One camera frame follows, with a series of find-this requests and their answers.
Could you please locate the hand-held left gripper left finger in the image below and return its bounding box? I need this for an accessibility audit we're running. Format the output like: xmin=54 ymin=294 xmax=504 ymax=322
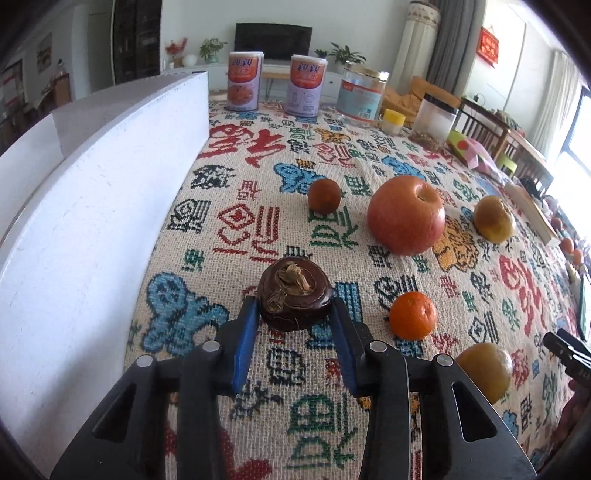
xmin=51 ymin=295 xmax=262 ymax=480

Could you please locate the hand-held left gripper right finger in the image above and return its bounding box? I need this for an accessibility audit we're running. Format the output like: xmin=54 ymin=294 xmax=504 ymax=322
xmin=329 ymin=298 xmax=539 ymax=480

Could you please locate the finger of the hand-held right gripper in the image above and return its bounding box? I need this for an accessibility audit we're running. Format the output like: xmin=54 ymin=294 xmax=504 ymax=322
xmin=542 ymin=329 xmax=591 ymax=385

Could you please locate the dark brown water chestnut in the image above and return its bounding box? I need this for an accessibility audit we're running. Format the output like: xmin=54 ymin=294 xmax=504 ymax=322
xmin=257 ymin=258 xmax=334 ymax=332

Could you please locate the orange tangerine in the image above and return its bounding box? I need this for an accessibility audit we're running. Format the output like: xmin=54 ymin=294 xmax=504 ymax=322
xmin=389 ymin=291 xmax=437 ymax=342

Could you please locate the green brown apple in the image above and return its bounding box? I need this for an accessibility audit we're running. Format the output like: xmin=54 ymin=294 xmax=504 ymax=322
xmin=455 ymin=342 xmax=514 ymax=406

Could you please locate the printed woven blanket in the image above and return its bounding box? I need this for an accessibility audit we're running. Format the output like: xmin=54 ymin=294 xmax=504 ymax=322
xmin=124 ymin=99 xmax=591 ymax=480

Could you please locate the yellow book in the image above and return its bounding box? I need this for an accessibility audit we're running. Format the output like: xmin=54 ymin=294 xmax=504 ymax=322
xmin=503 ymin=184 xmax=560 ymax=245

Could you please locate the yellow pear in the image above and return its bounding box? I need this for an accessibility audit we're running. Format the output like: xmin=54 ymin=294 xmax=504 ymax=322
xmin=473 ymin=195 xmax=516 ymax=244

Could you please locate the small brown round fruit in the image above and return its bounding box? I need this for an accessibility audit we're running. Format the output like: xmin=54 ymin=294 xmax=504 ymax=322
xmin=308 ymin=178 xmax=342 ymax=215

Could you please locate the wooden bench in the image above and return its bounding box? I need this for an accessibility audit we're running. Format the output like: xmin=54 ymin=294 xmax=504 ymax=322
xmin=455 ymin=98 xmax=555 ymax=192

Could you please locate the pink green snack bag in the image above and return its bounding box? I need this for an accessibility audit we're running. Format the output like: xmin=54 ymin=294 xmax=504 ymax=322
xmin=447 ymin=130 xmax=502 ymax=175

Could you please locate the pile of brown nuts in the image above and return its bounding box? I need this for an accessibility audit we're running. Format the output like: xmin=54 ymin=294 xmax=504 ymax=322
xmin=409 ymin=130 xmax=446 ymax=152

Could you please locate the small yellow container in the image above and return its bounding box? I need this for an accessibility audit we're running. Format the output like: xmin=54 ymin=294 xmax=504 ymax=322
xmin=381 ymin=109 xmax=406 ymax=136

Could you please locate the clear jar with black lid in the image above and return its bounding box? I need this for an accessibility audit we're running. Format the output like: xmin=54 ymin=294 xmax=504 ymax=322
xmin=412 ymin=93 xmax=459 ymax=145

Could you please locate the white curtain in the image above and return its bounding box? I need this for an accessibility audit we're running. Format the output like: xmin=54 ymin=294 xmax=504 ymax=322
xmin=531 ymin=50 xmax=583 ymax=160

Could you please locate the pink label can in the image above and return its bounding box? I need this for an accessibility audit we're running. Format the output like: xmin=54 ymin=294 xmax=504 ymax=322
xmin=225 ymin=51 xmax=264 ymax=112
xmin=284 ymin=54 xmax=328 ymax=117

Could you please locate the orange lounge chair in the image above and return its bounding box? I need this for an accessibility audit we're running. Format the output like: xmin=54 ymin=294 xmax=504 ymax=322
xmin=381 ymin=75 xmax=462 ymax=121

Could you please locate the white television stand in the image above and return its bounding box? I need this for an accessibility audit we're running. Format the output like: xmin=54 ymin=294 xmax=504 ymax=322
xmin=161 ymin=62 xmax=352 ymax=102

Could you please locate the green potted plant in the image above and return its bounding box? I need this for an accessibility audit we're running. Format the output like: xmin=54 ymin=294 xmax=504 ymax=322
xmin=199 ymin=38 xmax=228 ymax=64

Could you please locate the large leafy potted plant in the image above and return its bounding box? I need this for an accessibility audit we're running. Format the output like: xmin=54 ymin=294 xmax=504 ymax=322
xmin=315 ymin=43 xmax=367 ymax=72

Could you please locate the red flower vase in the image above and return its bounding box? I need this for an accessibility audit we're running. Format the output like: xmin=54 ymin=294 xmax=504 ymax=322
xmin=165 ymin=38 xmax=188 ymax=70

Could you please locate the black television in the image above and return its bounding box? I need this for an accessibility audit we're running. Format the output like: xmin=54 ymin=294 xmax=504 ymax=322
xmin=235 ymin=23 xmax=313 ymax=62

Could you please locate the covered standing air conditioner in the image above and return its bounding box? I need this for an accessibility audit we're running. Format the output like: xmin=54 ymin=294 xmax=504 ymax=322
xmin=390 ymin=1 xmax=441 ymax=90

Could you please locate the grey curtain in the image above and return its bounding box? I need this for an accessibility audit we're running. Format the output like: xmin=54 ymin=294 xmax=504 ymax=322
xmin=431 ymin=0 xmax=488 ymax=104

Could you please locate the red wall hanging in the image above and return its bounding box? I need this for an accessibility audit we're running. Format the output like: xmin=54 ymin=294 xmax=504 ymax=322
xmin=478 ymin=26 xmax=502 ymax=64

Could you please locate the black wall cabinet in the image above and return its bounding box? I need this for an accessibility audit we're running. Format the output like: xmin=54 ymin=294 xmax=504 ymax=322
xmin=112 ymin=0 xmax=162 ymax=85

